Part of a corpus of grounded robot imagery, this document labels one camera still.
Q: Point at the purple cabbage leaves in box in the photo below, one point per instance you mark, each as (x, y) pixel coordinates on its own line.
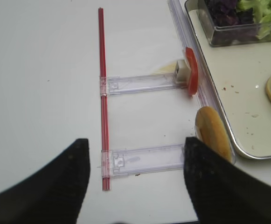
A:
(225, 18)

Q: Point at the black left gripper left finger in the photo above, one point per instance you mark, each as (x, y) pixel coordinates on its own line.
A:
(52, 195)

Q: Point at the upper left clear slider rail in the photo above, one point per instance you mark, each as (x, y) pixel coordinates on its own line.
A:
(110, 86)

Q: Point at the green lettuce leaves in box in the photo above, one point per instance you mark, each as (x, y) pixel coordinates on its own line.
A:
(261, 14)

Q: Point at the left red strip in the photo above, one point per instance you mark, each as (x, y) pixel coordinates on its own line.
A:
(106, 182)

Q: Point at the metal baking tray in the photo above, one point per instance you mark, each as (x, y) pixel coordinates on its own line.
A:
(239, 74)

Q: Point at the clear plastic salad box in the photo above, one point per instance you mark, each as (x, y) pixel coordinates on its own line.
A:
(208, 25)

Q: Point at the lower left clear slider rail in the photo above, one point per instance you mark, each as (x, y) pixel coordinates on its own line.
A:
(124, 162)

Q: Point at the pale bun half upright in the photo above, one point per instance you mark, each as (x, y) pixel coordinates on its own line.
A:
(211, 131)

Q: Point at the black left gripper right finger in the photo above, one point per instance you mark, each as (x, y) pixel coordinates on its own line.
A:
(220, 192)

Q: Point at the tomato slices upright stack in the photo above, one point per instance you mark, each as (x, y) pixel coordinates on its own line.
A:
(194, 74)

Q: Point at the clear slider rail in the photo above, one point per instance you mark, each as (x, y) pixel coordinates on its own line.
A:
(124, 162)
(110, 86)

